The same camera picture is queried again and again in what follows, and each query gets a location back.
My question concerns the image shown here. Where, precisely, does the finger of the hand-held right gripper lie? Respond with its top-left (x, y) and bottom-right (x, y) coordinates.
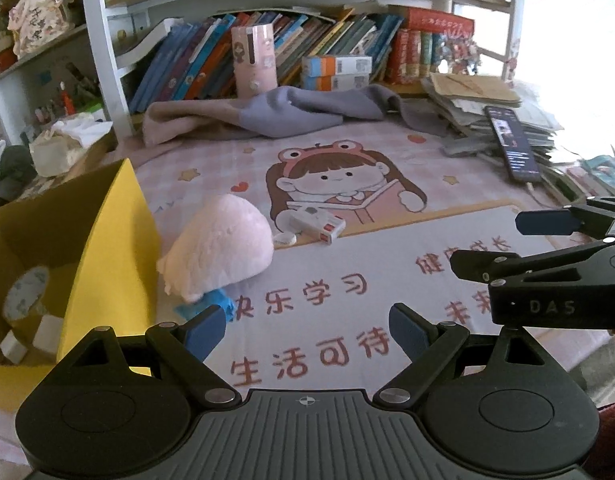
top-left (516, 197), bottom-right (615, 237)
top-left (450, 240), bottom-right (612, 287)

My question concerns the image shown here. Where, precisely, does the stack of worn books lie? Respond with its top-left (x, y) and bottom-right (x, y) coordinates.
top-left (552, 155), bottom-right (615, 211)

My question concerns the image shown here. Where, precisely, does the pink printed tablecloth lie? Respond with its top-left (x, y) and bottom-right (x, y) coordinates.
top-left (0, 110), bottom-right (615, 441)

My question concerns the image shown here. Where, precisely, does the white side shelf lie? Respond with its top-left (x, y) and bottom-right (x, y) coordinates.
top-left (0, 22), bottom-right (121, 148)

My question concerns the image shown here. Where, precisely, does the row of leaning books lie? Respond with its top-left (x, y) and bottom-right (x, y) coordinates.
top-left (129, 10), bottom-right (405, 115)

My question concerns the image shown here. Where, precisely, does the white bookshelf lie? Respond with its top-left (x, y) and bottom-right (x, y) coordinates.
top-left (78, 0), bottom-right (528, 141)

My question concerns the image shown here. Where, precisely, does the small white cube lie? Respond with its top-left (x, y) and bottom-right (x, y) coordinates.
top-left (0, 330), bottom-right (27, 365)

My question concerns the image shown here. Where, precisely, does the yellow cardboard box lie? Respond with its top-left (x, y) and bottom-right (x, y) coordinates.
top-left (0, 159), bottom-right (162, 413)

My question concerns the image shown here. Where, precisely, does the grey and beige cloth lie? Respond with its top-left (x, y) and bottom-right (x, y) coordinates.
top-left (142, 84), bottom-right (451, 148)

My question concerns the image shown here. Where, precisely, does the brown paper envelope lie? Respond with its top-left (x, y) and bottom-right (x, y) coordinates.
top-left (427, 72), bottom-right (523, 108)

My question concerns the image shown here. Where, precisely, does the small white red box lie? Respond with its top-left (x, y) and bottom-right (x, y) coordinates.
top-left (286, 205), bottom-right (347, 246)

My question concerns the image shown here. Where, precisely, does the white charging cable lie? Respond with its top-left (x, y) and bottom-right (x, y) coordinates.
top-left (526, 181), bottom-right (551, 207)

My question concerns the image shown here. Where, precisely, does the beige tissue bag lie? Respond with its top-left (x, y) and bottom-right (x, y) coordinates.
top-left (28, 115), bottom-right (113, 178)

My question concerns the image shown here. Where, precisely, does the pink printed tall container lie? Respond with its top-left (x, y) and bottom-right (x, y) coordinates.
top-left (231, 24), bottom-right (278, 98)

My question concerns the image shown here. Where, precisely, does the black smartphone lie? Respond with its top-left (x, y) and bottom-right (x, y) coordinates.
top-left (484, 106), bottom-right (543, 183)

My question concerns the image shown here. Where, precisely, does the beige rectangular block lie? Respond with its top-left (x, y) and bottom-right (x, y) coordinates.
top-left (35, 314), bottom-right (64, 356)

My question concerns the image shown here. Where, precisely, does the dark garment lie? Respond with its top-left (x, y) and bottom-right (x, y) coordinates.
top-left (0, 145), bottom-right (38, 202)

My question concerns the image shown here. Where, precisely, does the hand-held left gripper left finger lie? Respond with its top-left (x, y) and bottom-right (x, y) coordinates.
top-left (62, 304), bottom-right (242, 410)

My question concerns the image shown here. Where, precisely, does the orange and blue box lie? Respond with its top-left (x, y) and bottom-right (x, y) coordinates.
top-left (302, 55), bottom-right (373, 79)
top-left (302, 75), bottom-right (371, 92)

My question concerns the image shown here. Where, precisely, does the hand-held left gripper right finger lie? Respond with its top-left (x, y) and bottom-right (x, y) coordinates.
top-left (375, 302), bottom-right (554, 410)

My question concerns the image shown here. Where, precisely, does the red round ornament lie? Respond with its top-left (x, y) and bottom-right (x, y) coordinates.
top-left (0, 35), bottom-right (18, 74)

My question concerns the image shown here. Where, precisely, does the pink doll ornament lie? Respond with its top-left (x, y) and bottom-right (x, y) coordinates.
top-left (8, 0), bottom-right (71, 58)

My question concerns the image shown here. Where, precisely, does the pink plush toy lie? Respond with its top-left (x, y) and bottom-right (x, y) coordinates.
top-left (156, 195), bottom-right (276, 303)

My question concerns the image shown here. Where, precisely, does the blue packet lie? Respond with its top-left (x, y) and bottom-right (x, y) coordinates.
top-left (176, 287), bottom-right (238, 323)

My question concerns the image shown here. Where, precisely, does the thick red book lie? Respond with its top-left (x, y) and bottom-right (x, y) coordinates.
top-left (387, 30), bottom-right (408, 85)
top-left (405, 31), bottom-right (423, 83)

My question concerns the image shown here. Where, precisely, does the large red book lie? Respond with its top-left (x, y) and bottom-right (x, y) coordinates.
top-left (405, 7), bottom-right (475, 36)

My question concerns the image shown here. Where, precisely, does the colourful printed book set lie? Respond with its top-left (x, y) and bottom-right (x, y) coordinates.
top-left (430, 35), bottom-right (483, 79)

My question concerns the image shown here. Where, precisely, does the green book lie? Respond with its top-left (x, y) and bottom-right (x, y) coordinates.
top-left (420, 32), bottom-right (433, 79)

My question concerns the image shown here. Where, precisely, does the stack of papers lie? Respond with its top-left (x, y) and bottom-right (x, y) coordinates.
top-left (422, 85), bottom-right (563, 161)

